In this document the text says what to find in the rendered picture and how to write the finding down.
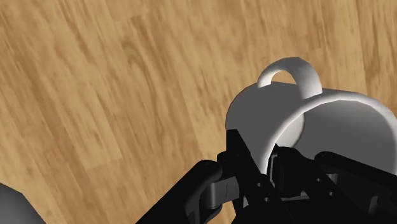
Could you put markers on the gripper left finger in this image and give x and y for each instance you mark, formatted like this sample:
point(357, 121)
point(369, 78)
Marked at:
point(238, 161)

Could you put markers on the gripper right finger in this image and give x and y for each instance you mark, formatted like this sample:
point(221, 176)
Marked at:
point(341, 176)

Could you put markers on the white mug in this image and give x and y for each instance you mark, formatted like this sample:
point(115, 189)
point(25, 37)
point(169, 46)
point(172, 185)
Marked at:
point(266, 114)

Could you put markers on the grey rounded object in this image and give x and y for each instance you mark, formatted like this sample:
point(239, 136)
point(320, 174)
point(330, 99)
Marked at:
point(14, 206)

